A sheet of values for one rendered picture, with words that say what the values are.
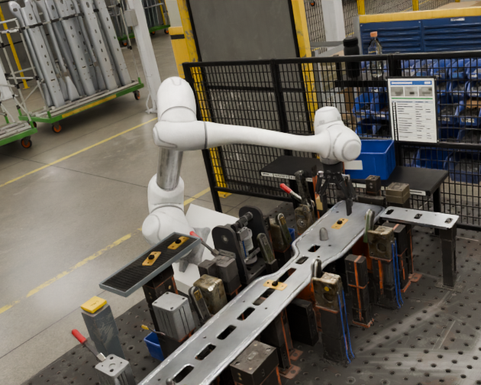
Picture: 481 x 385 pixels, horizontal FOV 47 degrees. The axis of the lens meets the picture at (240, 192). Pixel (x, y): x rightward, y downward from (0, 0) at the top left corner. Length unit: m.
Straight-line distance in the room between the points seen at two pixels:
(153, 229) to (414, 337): 1.11
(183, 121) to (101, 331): 0.75
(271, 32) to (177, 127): 2.37
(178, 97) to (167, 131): 0.15
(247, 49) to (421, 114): 2.16
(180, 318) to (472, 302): 1.14
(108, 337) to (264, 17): 2.93
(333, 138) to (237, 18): 2.63
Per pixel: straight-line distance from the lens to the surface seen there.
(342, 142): 1.90
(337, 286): 1.87
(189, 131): 1.95
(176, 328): 1.80
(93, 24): 9.73
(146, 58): 8.77
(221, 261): 2.00
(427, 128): 2.57
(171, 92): 2.06
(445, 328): 2.21
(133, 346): 2.37
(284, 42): 4.17
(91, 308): 1.81
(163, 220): 2.38
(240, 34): 4.44
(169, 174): 2.35
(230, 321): 1.83
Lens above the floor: 2.08
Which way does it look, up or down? 23 degrees down
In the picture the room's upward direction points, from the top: 12 degrees counter-clockwise
